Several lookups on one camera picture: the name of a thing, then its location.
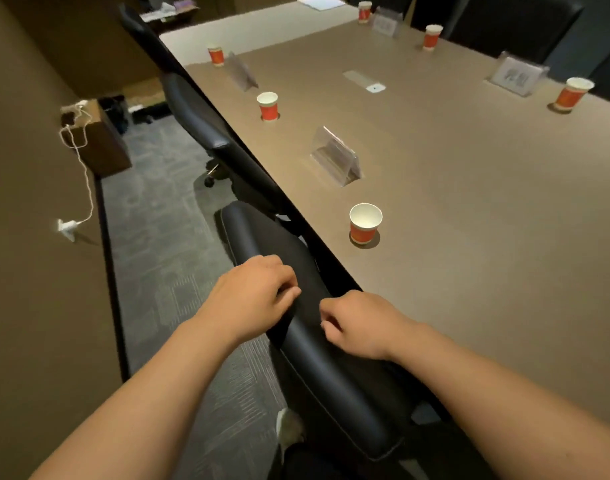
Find person's right hand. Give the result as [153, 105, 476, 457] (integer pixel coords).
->
[319, 290, 420, 363]

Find person's left hand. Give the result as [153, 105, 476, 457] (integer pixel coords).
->
[200, 255, 302, 346]

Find black leather office chair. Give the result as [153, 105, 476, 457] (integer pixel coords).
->
[219, 201, 453, 480]
[449, 0, 584, 64]
[117, 4, 188, 78]
[160, 72, 288, 218]

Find person's right forearm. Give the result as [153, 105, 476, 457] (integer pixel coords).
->
[387, 321, 610, 480]

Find person's left forearm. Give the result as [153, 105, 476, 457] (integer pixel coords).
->
[29, 315, 238, 480]

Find person's white shoe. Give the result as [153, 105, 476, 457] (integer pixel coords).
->
[276, 408, 305, 463]

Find clear acrylic name card holder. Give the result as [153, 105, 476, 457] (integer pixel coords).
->
[371, 7, 404, 38]
[488, 51, 550, 98]
[225, 51, 260, 92]
[311, 126, 362, 187]

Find silver table socket cover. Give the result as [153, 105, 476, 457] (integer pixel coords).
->
[343, 70, 387, 94]

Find brown cardboard box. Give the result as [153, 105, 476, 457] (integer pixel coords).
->
[60, 100, 133, 178]

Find black waste bin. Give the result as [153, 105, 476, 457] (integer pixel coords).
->
[98, 95, 132, 136]

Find white paper sheets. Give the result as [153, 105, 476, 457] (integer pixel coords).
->
[297, 0, 346, 12]

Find cluttered side shelf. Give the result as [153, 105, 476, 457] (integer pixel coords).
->
[137, 0, 202, 23]

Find white charger cable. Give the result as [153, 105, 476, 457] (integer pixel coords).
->
[59, 100, 96, 228]

